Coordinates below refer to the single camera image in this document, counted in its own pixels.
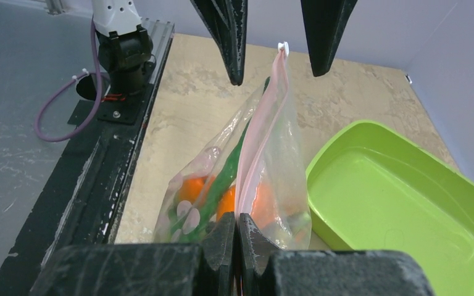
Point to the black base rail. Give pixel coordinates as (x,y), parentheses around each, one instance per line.
(83,199)

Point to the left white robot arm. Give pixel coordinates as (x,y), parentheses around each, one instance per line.
(124,45)

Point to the clear zip top bag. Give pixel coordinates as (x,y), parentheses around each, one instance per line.
(253,166)

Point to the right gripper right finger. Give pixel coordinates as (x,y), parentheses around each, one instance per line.
(255,272)

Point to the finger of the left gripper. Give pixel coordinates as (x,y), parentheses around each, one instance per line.
(324,23)
(226,21)

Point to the green fake bean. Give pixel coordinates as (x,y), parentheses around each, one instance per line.
(191,199)

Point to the orange fake fruit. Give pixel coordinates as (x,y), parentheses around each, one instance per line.
(263,207)

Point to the green plastic tray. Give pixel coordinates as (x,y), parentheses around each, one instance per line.
(371,188)

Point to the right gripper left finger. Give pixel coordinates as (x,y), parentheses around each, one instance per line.
(217,270)

